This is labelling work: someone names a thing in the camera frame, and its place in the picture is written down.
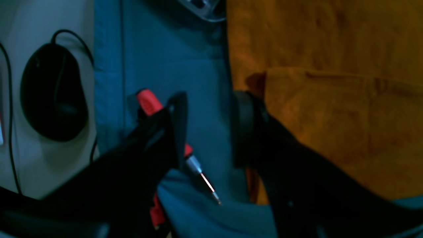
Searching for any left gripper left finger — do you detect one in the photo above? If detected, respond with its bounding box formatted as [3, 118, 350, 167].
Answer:
[1, 92, 188, 238]

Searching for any black computer mouse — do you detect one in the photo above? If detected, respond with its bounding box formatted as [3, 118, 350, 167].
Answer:
[20, 43, 89, 142]

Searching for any orange black clamp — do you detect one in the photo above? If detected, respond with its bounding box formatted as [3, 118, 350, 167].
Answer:
[149, 192, 167, 229]

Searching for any orange t-shirt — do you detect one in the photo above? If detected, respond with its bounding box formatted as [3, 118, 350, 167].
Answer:
[226, 0, 423, 200]

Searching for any blue table cloth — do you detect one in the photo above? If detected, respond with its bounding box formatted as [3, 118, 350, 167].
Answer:
[94, 0, 423, 238]

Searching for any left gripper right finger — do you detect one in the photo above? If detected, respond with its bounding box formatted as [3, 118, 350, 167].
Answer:
[231, 91, 423, 238]

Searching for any clear plastic bit case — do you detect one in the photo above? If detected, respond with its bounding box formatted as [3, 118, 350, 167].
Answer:
[176, 0, 226, 22]

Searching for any orange handled screwdriver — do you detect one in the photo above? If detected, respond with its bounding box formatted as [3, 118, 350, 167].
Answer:
[136, 88, 222, 205]

